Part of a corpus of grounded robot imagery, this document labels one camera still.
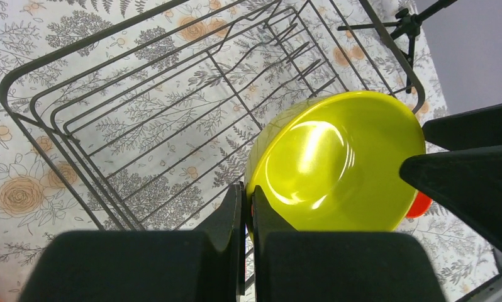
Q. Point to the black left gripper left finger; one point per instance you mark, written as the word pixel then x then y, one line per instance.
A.
pixel 203 264

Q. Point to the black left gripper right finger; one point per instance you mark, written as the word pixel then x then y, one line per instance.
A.
pixel 292 265

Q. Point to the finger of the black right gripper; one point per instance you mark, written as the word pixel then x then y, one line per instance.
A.
pixel 466 182
pixel 472 129

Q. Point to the orange bowl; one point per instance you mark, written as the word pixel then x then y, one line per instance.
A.
pixel 420 205

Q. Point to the yellow green bowl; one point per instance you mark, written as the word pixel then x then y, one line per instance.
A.
pixel 332 163

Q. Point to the black microphone tripod stand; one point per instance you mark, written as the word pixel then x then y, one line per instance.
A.
pixel 408 24

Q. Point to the floral tablecloth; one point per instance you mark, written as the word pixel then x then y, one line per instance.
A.
pixel 88 166

